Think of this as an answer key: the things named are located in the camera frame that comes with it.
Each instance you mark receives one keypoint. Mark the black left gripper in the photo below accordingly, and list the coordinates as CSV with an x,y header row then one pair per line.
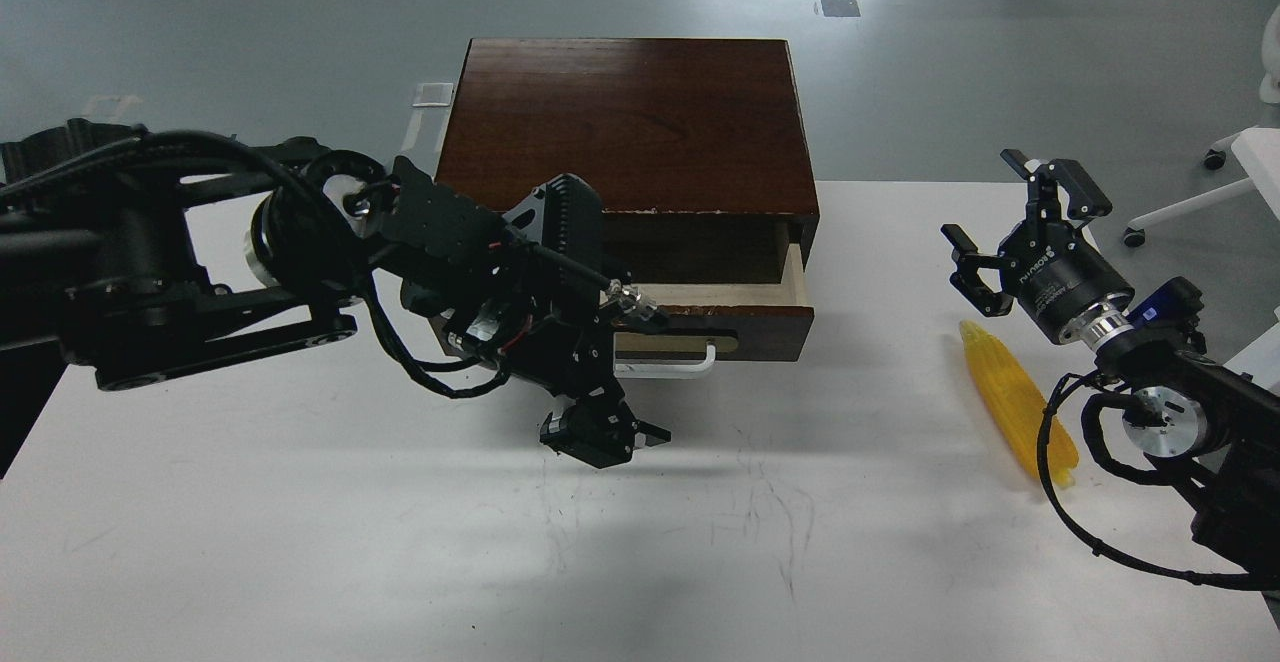
x,y
533,297

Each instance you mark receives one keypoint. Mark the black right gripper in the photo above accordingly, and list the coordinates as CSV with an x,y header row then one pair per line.
x,y
1046,265

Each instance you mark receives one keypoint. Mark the yellow corn cob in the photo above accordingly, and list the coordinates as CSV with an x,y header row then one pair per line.
x,y
1011,397

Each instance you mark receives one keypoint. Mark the wooden drawer with white handle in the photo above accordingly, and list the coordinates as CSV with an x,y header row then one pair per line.
x,y
741,292

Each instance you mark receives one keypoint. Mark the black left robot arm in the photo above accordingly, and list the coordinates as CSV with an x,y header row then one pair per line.
x,y
152,256

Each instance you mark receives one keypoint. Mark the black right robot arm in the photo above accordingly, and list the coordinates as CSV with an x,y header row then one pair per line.
x,y
1162,412

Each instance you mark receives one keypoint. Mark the dark wooden drawer cabinet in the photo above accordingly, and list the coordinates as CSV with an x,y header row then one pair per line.
x,y
696,146

